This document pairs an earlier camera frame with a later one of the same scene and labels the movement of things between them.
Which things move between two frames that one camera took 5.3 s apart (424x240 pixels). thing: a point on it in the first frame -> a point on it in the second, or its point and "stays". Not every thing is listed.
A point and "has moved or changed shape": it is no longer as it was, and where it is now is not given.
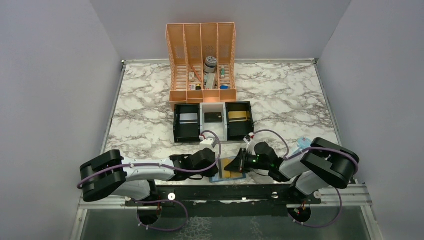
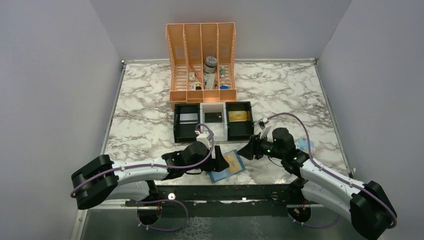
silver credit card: [183, 117] stays
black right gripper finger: [237, 164] -> [247, 151]
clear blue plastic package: [302, 142] stays
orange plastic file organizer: [202, 62] stays
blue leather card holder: [225, 175] has moved or changed shape
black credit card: [213, 117] stays
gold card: [224, 162] has moved or changed shape
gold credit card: [237, 116] stays
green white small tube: [222, 74] stays
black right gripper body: [252, 161] -> [267, 148]
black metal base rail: [226, 200] stays
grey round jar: [210, 64] stays
